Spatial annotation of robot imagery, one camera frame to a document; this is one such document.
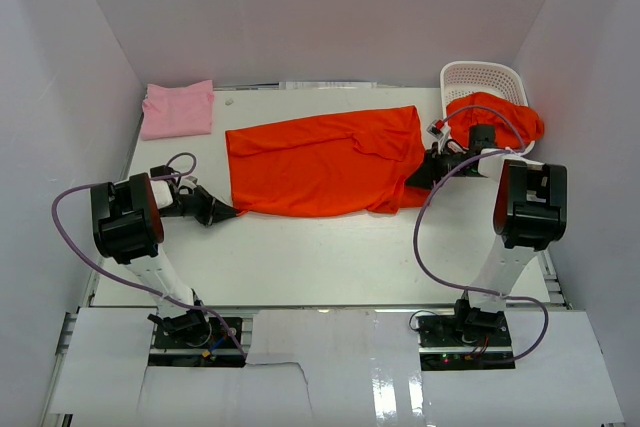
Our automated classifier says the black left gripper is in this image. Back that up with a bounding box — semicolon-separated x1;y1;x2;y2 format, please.
160;184;240;226

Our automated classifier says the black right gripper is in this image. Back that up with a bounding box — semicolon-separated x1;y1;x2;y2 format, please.
404;142;476;191

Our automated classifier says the orange t shirt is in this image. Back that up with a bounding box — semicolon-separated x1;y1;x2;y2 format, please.
446;92;545;149
225;105;429;217

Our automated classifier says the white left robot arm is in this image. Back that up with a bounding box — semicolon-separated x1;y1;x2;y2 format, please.
90;166;241;346

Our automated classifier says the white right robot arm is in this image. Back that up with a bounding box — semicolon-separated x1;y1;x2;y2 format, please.
407;149;567;346

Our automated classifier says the white perforated plastic basket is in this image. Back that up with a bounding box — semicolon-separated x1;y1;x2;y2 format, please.
439;60;537;157

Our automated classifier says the folded pink t shirt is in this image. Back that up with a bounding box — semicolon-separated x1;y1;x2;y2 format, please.
140;80;214;141

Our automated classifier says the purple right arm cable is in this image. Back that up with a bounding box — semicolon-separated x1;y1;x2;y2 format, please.
413;105;551;363

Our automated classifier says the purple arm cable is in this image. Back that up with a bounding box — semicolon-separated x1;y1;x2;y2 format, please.
413;105;551;363
51;152;249;356

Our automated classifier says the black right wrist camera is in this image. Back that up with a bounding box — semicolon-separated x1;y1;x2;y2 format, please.
468;124;497;152

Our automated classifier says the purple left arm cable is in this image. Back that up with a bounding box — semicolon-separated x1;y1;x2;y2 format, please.
51;152;249;356

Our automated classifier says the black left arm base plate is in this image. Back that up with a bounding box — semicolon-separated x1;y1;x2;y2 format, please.
148;317;246;368

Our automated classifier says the white paper strip at wall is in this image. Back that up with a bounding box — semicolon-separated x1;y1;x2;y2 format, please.
278;81;378;90

